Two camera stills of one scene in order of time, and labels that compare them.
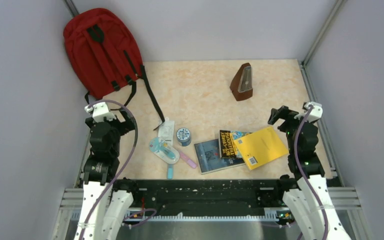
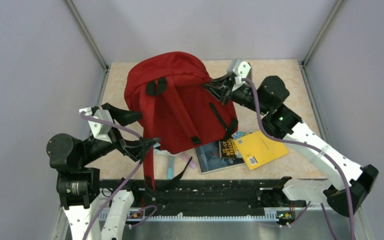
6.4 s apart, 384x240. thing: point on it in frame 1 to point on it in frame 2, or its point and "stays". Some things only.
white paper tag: [166, 130] to [162, 152]
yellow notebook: [261, 148] stays
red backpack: [105, 55] to [168, 95]
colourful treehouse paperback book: [227, 146] stays
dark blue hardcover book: [209, 159] stays
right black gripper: [283, 112] to [225, 92]
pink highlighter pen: [184, 157] stays
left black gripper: [126, 126] to [133, 147]
